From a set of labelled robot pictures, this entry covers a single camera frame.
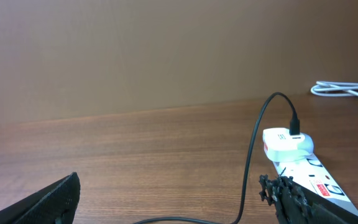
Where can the white power strip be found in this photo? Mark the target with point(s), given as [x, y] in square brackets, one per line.
[310, 173]

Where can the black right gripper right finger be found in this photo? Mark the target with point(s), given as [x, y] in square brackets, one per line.
[297, 205]

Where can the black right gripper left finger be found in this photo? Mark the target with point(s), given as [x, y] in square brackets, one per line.
[54, 204]

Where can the white charger adapter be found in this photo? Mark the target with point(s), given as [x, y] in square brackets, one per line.
[280, 146]

